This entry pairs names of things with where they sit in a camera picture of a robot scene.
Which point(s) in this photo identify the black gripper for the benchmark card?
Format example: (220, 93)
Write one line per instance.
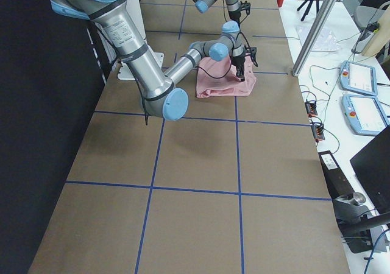
(238, 61)
(234, 15)

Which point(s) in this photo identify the pink Snoopy t-shirt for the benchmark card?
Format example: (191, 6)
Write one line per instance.
(218, 78)

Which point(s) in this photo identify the upper orange USB hub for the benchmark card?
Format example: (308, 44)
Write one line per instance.
(311, 108)

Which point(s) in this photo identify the orange usb hub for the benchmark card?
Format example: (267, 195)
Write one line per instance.
(311, 108)
(317, 131)

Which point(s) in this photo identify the black tripod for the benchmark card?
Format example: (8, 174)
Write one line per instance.
(308, 4)

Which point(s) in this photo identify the clear plastic bag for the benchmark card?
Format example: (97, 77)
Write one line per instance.
(325, 42)

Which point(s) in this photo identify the lower orange USB hub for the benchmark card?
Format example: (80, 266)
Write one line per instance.
(317, 131)

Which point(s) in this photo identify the brown paper table cover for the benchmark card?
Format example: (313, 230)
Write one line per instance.
(236, 186)

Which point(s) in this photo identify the upper blue teach pendant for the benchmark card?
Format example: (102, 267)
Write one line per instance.
(358, 78)

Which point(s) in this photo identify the blue teach pendant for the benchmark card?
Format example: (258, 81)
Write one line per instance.
(358, 78)
(364, 114)

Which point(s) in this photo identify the lower blue teach pendant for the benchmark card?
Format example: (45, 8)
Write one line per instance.
(364, 114)

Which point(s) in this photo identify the black box with label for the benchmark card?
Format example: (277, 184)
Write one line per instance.
(337, 183)

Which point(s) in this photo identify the black monitor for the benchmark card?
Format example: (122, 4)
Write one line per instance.
(371, 166)

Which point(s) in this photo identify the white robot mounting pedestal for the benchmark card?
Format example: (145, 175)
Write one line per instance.
(139, 61)

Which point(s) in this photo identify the aluminium frame post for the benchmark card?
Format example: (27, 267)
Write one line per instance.
(312, 36)

